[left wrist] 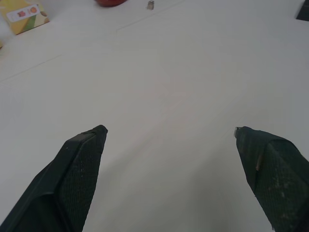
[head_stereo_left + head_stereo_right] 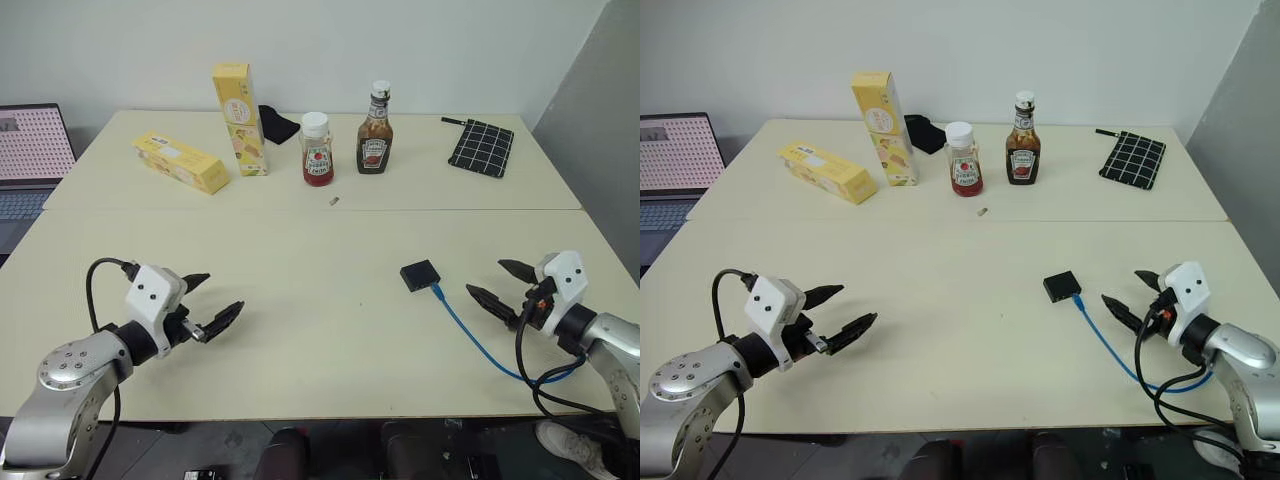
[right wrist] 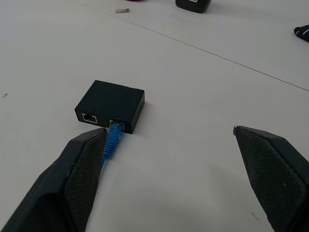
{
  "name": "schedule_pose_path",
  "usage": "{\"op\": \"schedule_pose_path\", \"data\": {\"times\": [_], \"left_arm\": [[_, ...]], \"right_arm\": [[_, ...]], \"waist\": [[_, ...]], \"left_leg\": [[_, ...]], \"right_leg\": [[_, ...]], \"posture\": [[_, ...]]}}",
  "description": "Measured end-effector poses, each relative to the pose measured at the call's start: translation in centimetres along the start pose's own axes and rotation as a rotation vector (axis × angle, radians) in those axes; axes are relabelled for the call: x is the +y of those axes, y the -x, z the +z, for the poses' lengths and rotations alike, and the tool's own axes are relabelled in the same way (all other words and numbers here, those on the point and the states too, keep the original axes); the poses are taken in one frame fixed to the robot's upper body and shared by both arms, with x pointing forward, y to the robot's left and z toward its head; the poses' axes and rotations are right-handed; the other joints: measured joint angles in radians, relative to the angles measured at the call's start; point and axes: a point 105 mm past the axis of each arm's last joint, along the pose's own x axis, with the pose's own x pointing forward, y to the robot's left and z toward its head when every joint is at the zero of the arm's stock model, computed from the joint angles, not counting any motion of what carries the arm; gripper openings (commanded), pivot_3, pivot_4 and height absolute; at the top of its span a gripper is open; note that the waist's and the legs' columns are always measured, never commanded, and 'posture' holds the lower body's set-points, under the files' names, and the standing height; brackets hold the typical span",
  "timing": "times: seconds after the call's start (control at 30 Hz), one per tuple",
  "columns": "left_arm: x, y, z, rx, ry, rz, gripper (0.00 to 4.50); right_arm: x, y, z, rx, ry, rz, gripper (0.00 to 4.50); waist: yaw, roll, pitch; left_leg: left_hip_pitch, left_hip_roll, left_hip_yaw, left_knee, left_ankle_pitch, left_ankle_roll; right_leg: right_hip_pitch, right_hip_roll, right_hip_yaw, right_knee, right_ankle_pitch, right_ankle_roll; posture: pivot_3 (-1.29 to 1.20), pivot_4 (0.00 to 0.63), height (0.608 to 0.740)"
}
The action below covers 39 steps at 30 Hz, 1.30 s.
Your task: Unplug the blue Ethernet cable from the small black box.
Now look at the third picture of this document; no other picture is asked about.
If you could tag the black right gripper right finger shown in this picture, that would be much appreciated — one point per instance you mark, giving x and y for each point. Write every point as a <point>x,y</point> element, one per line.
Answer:
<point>272,174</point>

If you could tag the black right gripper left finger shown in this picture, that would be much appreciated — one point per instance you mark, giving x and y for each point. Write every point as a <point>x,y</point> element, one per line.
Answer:
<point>60,191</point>

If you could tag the black network switch box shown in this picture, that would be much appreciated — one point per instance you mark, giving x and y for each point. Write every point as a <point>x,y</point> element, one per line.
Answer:
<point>112,104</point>

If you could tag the black and white cloth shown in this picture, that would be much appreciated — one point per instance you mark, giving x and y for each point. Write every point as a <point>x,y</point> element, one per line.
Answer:
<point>303,32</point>

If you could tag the black rectangular device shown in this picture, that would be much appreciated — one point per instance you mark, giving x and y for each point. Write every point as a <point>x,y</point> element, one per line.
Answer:
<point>193,5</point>

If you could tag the scrap of brown tape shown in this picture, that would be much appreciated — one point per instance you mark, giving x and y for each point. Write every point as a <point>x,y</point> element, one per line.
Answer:
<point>122,10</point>

